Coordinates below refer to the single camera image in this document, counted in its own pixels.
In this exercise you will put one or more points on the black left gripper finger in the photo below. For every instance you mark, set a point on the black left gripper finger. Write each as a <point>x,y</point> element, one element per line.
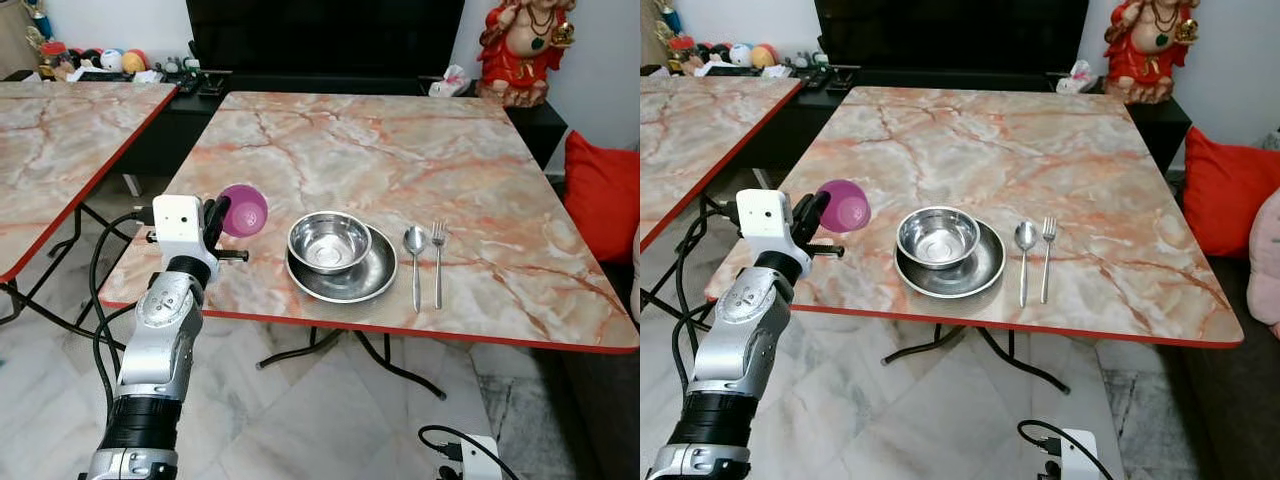
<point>813,212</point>
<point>217,215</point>

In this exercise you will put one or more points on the purple plastic cup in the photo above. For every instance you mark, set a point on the purple plastic cup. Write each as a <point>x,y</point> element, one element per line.
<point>848,205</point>
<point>247,210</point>

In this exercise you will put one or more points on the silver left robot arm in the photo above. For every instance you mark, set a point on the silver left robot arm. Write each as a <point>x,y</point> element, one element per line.
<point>160,330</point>
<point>740,320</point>

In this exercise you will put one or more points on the steel bowl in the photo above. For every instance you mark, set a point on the steel bowl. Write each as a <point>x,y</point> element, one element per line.
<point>330,242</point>
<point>938,237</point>

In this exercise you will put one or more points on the steel plate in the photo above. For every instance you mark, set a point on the steel plate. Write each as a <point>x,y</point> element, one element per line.
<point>975,275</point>
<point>365,282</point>

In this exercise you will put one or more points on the orange yellow toy ball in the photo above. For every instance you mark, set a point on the orange yellow toy ball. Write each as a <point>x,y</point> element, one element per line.
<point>135,62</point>
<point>765,56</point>

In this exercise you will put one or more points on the white blue toy ball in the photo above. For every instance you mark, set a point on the white blue toy ball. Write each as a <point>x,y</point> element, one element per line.
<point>740,55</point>
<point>112,60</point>

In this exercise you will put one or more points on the steel spoon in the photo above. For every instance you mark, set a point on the steel spoon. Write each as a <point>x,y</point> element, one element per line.
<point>415,240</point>
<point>1025,236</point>

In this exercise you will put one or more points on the red lidded jar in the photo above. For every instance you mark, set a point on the red lidded jar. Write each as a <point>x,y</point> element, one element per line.
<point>53,58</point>
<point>682,52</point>

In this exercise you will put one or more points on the black television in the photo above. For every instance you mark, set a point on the black television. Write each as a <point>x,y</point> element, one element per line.
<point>320,35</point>
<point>950,35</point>

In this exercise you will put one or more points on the red cushion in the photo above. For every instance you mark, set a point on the red cushion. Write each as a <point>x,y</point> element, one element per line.
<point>605,195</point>
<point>1225,190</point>

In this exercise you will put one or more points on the steel fork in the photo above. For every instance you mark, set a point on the steel fork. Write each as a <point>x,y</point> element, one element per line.
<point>1047,260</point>
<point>439,260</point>

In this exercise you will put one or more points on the white crumpled plastic bag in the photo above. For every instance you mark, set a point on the white crumpled plastic bag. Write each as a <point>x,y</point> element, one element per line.
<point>1077,78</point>
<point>450,82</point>

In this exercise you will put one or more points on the red laughing buddha statue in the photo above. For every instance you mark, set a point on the red laughing buddha statue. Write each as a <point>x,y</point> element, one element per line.
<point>520,55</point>
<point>1145,55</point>

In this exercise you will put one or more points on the pink cushion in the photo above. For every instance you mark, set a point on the pink cushion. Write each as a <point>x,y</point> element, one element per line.
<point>1266,265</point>

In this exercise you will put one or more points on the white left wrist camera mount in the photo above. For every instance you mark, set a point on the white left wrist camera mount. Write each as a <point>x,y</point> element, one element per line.
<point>178,222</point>
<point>762,215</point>

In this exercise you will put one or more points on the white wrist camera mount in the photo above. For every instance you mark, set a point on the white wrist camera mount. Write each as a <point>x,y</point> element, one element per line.
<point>1080,455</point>
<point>178,222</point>
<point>482,460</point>
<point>762,215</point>

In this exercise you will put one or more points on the black table leg frame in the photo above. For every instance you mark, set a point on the black table leg frame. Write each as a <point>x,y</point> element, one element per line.
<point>690,270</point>
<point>370,350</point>
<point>60,255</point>
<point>1000,345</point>

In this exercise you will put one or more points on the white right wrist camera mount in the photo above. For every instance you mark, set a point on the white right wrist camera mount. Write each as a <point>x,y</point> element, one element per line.
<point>482,460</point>
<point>1080,455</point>

